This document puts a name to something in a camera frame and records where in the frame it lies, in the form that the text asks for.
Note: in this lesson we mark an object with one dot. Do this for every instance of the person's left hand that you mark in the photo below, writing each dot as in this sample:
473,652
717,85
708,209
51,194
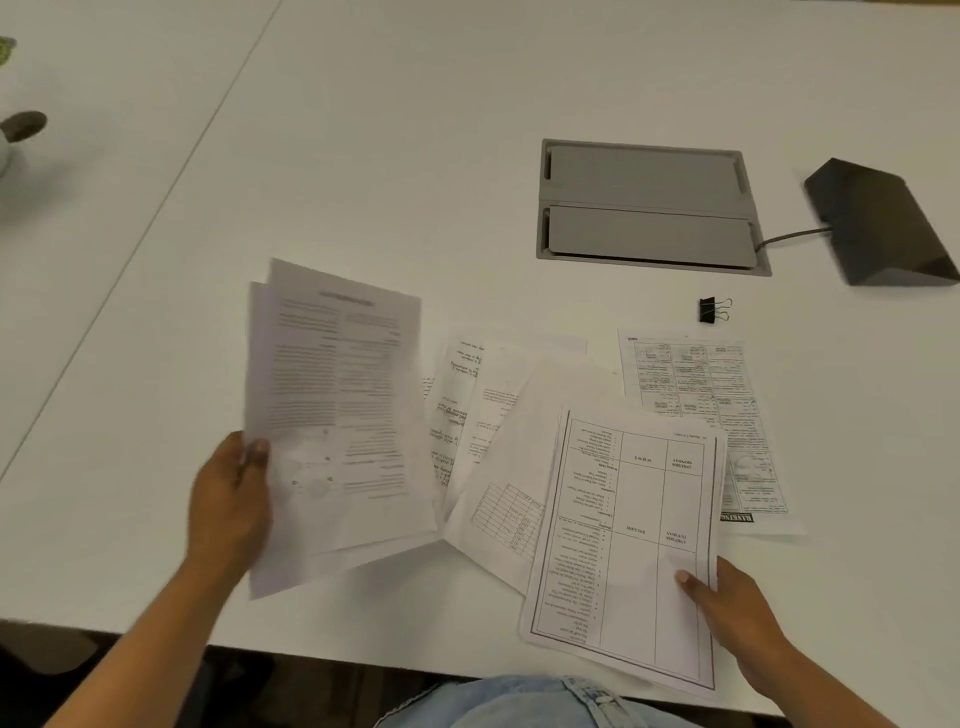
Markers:
229,510

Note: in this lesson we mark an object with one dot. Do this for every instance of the person's right hand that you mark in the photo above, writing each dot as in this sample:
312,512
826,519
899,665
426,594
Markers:
739,619

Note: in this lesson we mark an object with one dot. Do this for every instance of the faded print paper sheet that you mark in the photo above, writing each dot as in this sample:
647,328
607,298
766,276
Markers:
337,390

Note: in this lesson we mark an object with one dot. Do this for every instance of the pile of printed paper sheets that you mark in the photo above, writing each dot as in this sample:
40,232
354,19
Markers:
457,397

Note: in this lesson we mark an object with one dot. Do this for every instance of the grid paper sheet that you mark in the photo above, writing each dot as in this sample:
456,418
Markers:
525,450

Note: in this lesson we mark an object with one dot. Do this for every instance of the black binder clip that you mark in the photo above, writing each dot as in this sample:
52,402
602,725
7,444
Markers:
706,310

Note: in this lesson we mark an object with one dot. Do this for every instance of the person's right forearm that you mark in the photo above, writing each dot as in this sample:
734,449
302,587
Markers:
817,697

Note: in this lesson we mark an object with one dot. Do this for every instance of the person's left forearm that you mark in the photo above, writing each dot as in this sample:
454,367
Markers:
150,652

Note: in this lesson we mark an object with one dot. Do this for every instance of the light blue jeans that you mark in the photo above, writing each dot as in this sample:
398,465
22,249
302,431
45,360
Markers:
510,709

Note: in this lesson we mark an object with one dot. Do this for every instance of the white table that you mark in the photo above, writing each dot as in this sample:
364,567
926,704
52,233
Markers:
375,150

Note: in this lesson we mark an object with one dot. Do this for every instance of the black wedge-shaped device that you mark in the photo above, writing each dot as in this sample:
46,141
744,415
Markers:
877,225

